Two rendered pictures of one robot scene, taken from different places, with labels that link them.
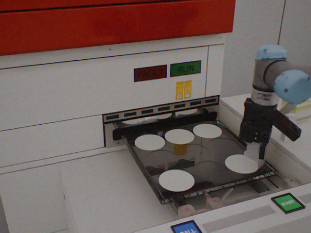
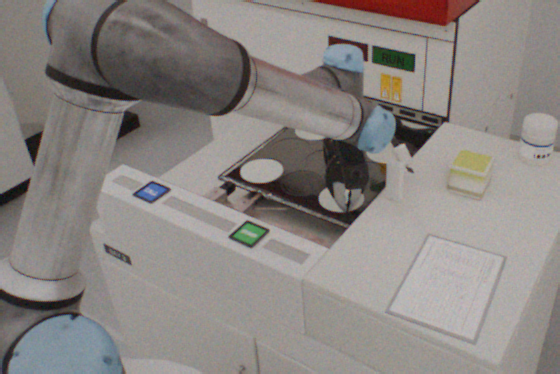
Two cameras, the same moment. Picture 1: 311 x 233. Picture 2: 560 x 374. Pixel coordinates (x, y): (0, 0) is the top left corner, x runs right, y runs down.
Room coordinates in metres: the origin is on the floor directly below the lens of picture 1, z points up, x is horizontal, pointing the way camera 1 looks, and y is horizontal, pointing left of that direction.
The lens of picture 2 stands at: (0.32, -1.09, 1.69)
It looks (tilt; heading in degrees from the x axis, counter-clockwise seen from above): 32 degrees down; 54
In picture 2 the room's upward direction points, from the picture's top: 1 degrees counter-clockwise
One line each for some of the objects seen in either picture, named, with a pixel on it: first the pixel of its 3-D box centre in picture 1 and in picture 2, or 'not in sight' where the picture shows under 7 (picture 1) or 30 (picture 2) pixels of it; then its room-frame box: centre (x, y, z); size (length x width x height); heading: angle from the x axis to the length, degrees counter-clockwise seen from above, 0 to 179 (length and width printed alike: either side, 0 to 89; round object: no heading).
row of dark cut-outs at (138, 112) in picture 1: (163, 108); (364, 101); (1.19, -0.03, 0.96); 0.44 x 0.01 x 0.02; 112
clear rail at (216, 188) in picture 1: (222, 186); (282, 201); (0.83, -0.19, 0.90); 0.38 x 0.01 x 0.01; 112
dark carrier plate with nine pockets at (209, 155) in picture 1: (193, 153); (326, 161); (0.99, -0.12, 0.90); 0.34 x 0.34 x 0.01; 22
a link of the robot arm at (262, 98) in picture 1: (265, 95); not in sight; (0.92, -0.29, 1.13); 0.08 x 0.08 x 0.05
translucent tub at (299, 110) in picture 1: (295, 108); (470, 174); (1.11, -0.47, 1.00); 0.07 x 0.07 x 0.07; 25
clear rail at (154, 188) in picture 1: (140, 165); (266, 142); (0.93, 0.05, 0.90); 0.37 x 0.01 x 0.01; 22
